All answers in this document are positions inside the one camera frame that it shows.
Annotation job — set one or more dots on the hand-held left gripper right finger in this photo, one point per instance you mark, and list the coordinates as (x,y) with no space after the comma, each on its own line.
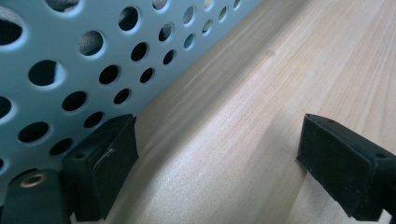
(345,174)

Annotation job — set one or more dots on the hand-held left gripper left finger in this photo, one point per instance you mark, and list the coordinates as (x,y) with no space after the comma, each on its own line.
(102,168)

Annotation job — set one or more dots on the light blue perforated panel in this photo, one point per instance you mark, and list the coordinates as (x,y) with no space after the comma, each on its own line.
(74,62)

